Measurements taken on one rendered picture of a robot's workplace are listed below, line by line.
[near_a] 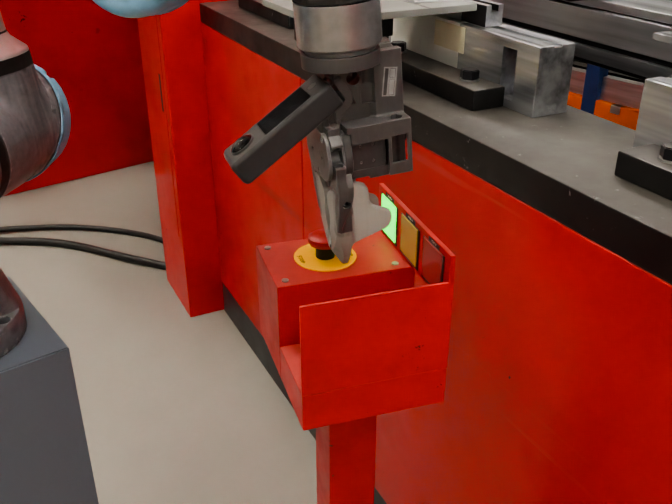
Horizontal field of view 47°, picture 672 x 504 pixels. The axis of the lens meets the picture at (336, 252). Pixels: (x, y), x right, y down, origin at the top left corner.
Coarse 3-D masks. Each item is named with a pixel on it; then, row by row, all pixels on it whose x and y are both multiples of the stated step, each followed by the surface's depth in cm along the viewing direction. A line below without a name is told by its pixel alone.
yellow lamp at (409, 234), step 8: (408, 224) 84; (408, 232) 84; (416, 232) 82; (400, 240) 87; (408, 240) 85; (416, 240) 82; (400, 248) 87; (408, 248) 85; (416, 248) 83; (408, 256) 85; (416, 256) 83
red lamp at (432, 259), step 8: (424, 240) 80; (424, 248) 81; (432, 248) 79; (424, 256) 81; (432, 256) 79; (440, 256) 77; (424, 264) 81; (432, 264) 79; (440, 264) 77; (424, 272) 82; (432, 272) 79; (440, 272) 78; (432, 280) 80; (440, 280) 78
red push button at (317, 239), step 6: (312, 234) 86; (318, 234) 86; (324, 234) 86; (312, 240) 86; (318, 240) 85; (324, 240) 85; (312, 246) 86; (318, 246) 85; (324, 246) 85; (318, 252) 87; (324, 252) 86; (330, 252) 87; (318, 258) 87; (324, 258) 87; (330, 258) 87
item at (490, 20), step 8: (464, 0) 114; (472, 0) 113; (480, 0) 114; (480, 8) 111; (488, 8) 109; (496, 8) 111; (464, 16) 114; (472, 16) 113; (480, 16) 111; (488, 16) 110; (496, 16) 111; (480, 24) 111; (488, 24) 111; (496, 24) 111
